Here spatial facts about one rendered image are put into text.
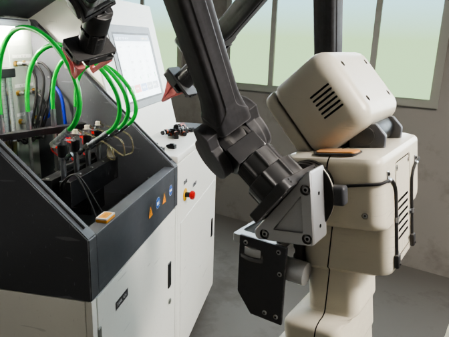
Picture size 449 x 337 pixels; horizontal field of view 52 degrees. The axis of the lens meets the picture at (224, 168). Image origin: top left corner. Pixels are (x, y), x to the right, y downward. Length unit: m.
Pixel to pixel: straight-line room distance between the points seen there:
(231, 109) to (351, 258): 0.35
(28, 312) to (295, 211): 0.81
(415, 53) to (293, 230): 2.43
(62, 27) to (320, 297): 1.33
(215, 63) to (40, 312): 0.84
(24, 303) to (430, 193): 2.49
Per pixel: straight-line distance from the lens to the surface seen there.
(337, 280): 0.91
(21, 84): 1.80
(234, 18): 1.22
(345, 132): 0.78
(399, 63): 3.06
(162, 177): 1.57
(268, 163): 0.69
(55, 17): 1.85
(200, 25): 0.61
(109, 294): 1.28
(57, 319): 1.26
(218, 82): 0.65
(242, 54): 3.50
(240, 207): 3.73
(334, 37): 1.06
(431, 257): 3.29
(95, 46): 1.07
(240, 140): 0.71
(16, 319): 1.32
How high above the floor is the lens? 1.40
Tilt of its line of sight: 16 degrees down
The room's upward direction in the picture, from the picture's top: 2 degrees clockwise
